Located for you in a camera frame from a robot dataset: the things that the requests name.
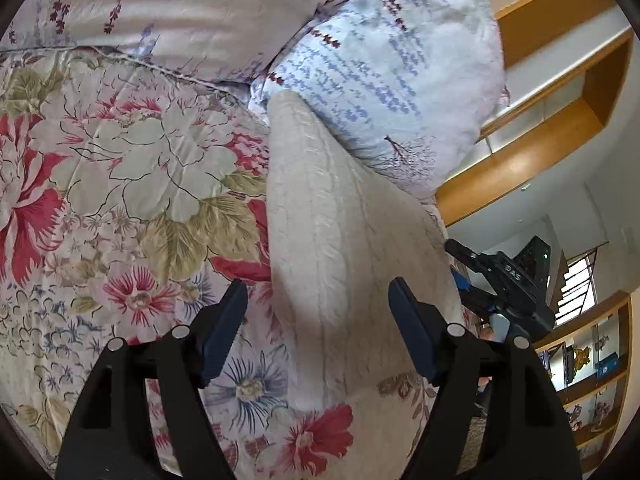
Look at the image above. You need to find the blue box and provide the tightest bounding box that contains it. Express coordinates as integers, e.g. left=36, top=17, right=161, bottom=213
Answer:
left=595, top=354, right=621, bottom=379

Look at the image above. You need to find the pink floral pillow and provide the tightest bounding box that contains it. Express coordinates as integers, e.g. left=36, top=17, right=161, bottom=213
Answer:
left=0, top=0, right=396, bottom=86

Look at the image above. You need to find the floral bedspread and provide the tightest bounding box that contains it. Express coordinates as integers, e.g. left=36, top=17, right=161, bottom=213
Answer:
left=0, top=45, right=481, bottom=480

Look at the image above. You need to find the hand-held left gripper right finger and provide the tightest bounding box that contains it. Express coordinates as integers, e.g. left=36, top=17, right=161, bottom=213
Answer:
left=387, top=276, right=583, bottom=480

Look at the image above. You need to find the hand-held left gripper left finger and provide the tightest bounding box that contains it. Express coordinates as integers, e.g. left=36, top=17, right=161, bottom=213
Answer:
left=55, top=279, right=249, bottom=480

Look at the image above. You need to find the slatted wooden rack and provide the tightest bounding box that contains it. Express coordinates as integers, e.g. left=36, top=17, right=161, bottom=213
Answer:
left=550, top=242, right=612, bottom=326

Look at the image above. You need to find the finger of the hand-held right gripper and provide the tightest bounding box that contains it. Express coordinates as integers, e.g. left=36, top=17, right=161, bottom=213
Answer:
left=450, top=267, right=496, bottom=313
left=445, top=239, right=497, bottom=281

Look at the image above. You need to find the yellow figurine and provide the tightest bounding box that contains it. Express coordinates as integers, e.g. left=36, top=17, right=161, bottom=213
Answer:
left=575, top=347, right=599, bottom=377

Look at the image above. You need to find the wooden bookshelf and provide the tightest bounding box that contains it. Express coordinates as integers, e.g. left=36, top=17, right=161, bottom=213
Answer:
left=532, top=290, right=636, bottom=478

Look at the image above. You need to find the wooden headboard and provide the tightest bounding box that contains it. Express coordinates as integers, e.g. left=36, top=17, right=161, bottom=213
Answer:
left=435, top=0, right=638, bottom=228

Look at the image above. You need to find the pale blue tree print pillow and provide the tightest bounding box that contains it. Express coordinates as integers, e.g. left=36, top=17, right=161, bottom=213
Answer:
left=248, top=0, right=511, bottom=201

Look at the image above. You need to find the beige cable knit sweater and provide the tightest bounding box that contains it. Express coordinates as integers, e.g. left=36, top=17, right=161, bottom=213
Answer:
left=265, top=91, right=467, bottom=406

